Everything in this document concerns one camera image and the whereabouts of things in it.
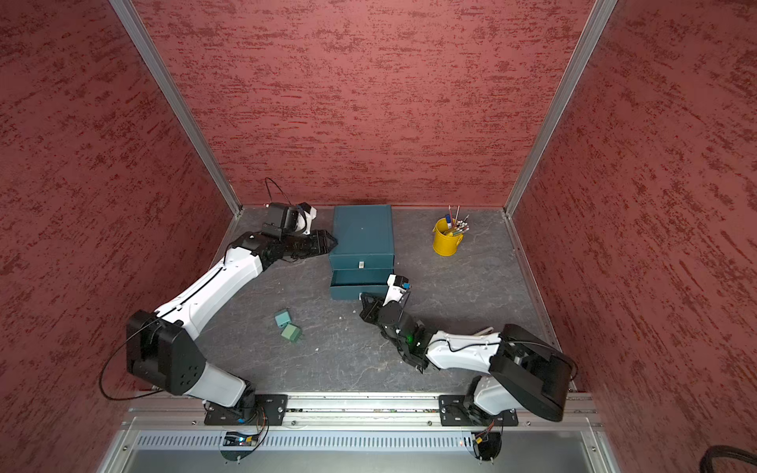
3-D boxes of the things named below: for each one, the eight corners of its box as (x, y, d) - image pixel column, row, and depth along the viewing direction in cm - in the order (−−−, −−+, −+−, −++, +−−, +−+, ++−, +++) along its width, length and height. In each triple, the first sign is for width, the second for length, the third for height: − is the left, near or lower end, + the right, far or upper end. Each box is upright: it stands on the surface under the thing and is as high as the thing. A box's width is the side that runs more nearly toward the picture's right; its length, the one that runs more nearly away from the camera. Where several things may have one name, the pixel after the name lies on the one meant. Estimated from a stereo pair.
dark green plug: (282, 336, 88) (280, 333, 86) (290, 324, 90) (288, 321, 89) (298, 344, 86) (296, 342, 85) (306, 332, 89) (305, 329, 87)
